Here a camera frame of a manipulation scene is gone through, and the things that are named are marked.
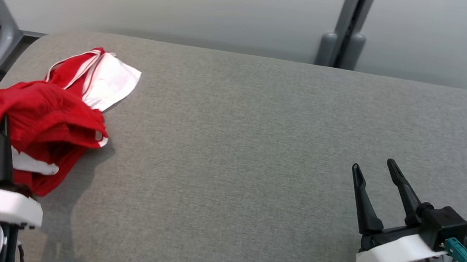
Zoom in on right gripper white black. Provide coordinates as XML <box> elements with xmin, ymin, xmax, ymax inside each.
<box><xmin>341</xmin><ymin>155</ymin><xmax>462</xmax><ymax>262</ymax></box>

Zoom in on red shorts with white trim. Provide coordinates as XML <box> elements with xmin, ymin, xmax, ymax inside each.
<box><xmin>0</xmin><ymin>76</ymin><xmax>115</xmax><ymax>183</ymax></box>

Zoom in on red basketball jersey number 23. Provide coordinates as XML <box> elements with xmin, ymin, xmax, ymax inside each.
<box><xmin>11</xmin><ymin>40</ymin><xmax>144</xmax><ymax>207</ymax></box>

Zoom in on grey partition post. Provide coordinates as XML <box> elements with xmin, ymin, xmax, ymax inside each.
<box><xmin>314</xmin><ymin>0</ymin><xmax>379</xmax><ymax>72</ymax></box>

